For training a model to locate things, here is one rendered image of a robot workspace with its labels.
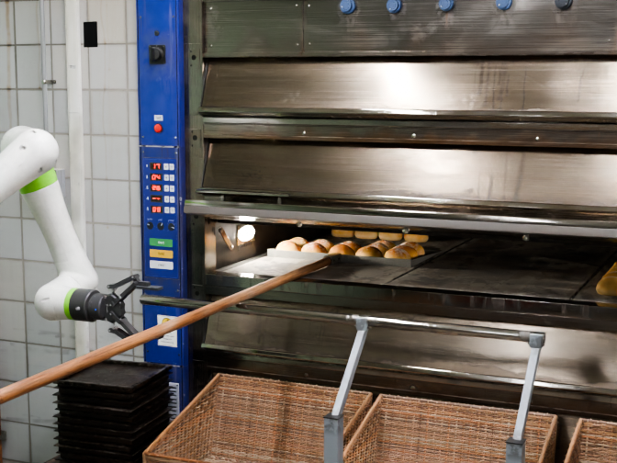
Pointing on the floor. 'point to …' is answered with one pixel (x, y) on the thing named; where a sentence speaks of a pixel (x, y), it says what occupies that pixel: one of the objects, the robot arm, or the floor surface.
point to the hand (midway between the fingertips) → (157, 312)
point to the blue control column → (155, 79)
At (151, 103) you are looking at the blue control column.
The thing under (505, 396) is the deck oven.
